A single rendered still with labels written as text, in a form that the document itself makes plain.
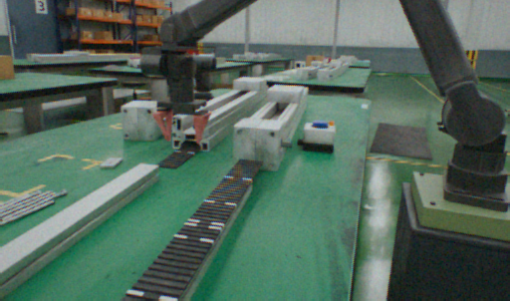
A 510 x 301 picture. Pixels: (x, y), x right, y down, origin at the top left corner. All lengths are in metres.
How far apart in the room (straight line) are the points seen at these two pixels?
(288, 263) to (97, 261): 0.24
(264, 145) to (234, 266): 0.34
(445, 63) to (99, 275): 0.57
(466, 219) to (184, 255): 0.41
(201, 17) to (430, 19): 0.43
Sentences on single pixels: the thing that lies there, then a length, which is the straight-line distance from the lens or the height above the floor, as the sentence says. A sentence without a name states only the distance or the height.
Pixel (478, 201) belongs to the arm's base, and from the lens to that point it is 0.63.
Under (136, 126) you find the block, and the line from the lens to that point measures 0.98.
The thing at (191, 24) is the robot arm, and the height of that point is 1.08.
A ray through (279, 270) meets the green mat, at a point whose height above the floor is 0.78.
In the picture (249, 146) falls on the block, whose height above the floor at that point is 0.83.
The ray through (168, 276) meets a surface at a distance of 0.38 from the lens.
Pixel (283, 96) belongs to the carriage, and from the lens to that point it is 1.11.
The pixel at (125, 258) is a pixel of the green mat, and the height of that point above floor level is 0.78.
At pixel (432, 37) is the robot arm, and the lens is 0.61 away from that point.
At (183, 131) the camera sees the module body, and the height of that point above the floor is 0.83.
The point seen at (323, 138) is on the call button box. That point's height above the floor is 0.82.
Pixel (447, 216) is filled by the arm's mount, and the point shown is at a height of 0.80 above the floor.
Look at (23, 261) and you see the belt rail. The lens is 0.48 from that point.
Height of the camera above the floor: 1.04
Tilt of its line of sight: 14 degrees down
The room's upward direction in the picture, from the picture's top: 2 degrees clockwise
